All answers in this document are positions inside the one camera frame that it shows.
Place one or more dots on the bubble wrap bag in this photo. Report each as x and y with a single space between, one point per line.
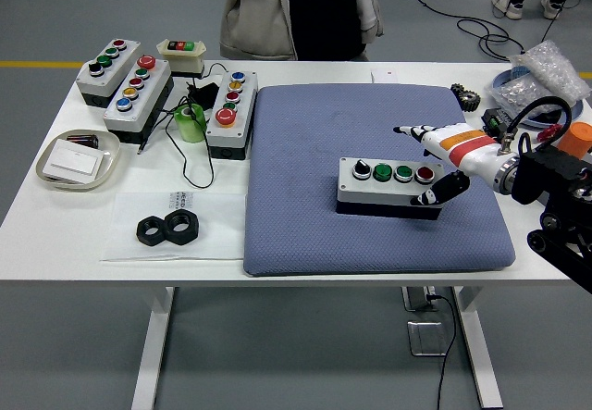
550 67

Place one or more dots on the white table leg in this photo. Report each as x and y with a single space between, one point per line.
150 359
481 359

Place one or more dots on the cream switch box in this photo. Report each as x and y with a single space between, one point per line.
185 60

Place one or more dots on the dark battery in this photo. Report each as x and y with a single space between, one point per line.
85 140

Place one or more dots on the white switch plate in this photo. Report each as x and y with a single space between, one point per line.
74 160

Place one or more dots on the black gear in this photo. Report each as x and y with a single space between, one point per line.
471 100

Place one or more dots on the cream shallow tray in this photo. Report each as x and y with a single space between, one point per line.
107 160

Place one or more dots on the green tape roll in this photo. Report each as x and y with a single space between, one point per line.
192 127

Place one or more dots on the clear bag of metal parts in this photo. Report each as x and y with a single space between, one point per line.
515 90

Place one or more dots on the orange cylinder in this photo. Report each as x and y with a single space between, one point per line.
578 137

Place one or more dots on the black power adapter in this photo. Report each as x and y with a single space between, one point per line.
205 93

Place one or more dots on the black hex nut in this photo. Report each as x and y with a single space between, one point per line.
182 239
143 235

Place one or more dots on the blue-grey padded mat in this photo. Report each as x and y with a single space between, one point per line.
300 197

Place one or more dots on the five-button box with emergency stop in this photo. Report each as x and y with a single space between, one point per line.
152 86
247 95

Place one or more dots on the clear printed plastic bag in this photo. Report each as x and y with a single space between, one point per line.
217 229

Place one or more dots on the four-button control box with selector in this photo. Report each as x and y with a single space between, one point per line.
370 192

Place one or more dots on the small red part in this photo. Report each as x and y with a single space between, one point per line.
550 131

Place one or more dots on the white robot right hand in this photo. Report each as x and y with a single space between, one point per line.
467 151

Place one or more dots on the metal floor socket box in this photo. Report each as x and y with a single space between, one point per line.
423 338

